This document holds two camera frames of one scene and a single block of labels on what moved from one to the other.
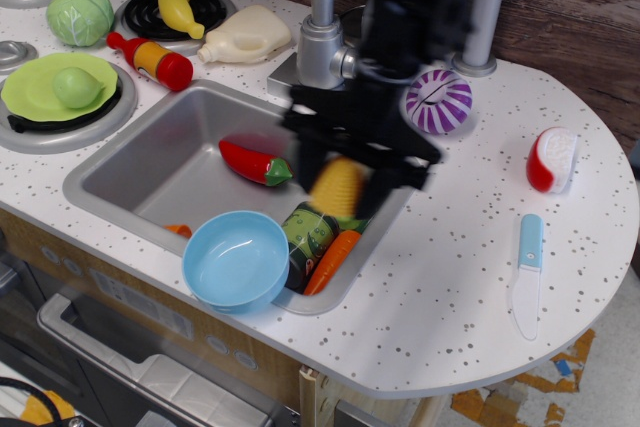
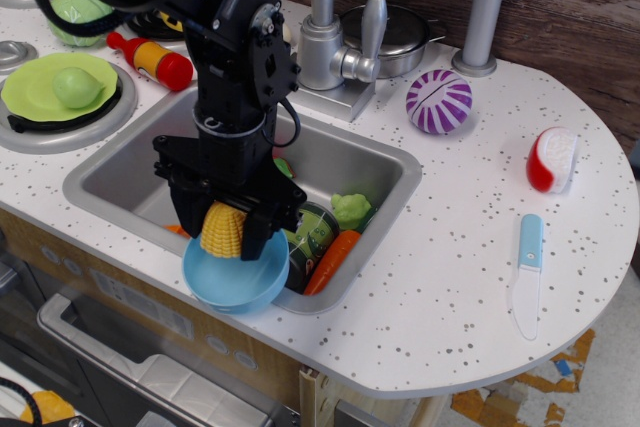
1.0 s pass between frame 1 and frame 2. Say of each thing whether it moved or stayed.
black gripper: moved
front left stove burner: stayed
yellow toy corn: moved
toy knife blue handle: stayed
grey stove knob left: stayed
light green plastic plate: stayed
